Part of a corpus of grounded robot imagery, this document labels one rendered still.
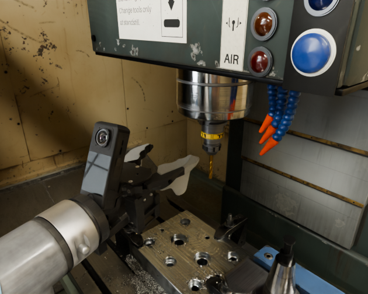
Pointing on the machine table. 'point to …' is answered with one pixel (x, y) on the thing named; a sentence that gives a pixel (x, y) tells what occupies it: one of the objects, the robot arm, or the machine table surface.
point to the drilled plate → (176, 279)
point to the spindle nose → (212, 96)
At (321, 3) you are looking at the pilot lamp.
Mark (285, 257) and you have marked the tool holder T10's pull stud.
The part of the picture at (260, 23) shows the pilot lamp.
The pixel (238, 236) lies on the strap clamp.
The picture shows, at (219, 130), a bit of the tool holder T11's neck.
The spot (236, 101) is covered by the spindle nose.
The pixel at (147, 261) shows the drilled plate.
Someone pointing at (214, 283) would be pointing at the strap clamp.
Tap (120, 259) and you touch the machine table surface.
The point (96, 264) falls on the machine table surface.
